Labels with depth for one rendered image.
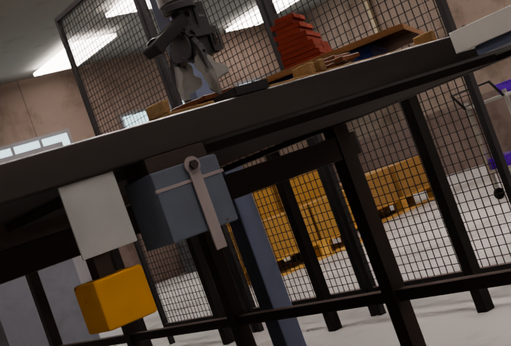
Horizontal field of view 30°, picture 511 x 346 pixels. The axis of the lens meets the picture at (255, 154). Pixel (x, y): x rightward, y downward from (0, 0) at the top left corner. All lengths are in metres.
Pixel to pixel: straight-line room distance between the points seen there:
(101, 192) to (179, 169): 0.14
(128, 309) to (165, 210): 0.17
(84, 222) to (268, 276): 2.58
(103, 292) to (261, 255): 2.59
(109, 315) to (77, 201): 0.19
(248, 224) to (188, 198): 2.46
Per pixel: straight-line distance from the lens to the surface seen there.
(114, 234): 1.54
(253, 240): 4.03
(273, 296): 4.05
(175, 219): 1.56
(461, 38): 2.02
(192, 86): 1.99
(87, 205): 1.53
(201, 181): 1.59
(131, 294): 1.51
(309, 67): 2.03
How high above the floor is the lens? 0.75
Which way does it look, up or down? 2 degrees up
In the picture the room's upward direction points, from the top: 20 degrees counter-clockwise
